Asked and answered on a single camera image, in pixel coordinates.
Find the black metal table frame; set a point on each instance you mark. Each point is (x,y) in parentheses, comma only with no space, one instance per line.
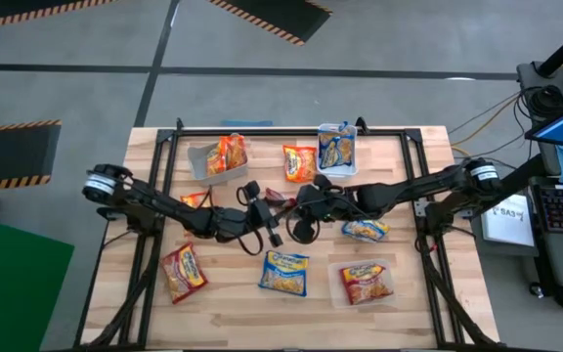
(286,132)

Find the clear plastic storage bin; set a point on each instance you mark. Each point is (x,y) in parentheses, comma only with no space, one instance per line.
(334,293)

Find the silver metal bracket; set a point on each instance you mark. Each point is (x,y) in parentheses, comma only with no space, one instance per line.
(420,207)

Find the black caster wheel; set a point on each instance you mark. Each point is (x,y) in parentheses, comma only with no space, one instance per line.
(535,289)

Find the red Maruchan ramen pack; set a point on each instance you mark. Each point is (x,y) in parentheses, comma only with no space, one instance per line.
(276,194)
(184,274)
(365,283)

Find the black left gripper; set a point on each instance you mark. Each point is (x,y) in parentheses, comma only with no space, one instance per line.
(261,215)

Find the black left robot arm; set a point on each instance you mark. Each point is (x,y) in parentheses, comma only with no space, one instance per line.
(174,207)

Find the orange Maruchan ramen pack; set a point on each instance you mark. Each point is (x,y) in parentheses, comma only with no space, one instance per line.
(215,161)
(299,163)
(236,152)
(193,199)

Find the grey equipment box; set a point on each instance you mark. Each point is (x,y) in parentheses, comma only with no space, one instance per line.
(531,78)

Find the blue Maruchan ramen pack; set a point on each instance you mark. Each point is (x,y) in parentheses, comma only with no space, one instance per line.
(365,231)
(284,274)
(346,149)
(329,154)

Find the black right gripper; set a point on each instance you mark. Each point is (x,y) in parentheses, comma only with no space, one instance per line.
(320,205)

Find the blue tape strip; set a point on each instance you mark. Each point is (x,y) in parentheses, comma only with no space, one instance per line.
(246,123)

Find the white sheet with writing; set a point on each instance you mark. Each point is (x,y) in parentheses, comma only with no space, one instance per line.
(508,220)

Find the white plastic storage bin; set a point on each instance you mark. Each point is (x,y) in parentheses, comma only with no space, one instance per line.
(197,161)
(337,172)

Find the black diagonal support beam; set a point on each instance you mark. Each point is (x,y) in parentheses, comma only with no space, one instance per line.
(521,178)

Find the green floor mat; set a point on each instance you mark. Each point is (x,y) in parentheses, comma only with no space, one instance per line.
(12,293)

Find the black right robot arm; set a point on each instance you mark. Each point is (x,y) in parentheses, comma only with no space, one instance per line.
(408,188)

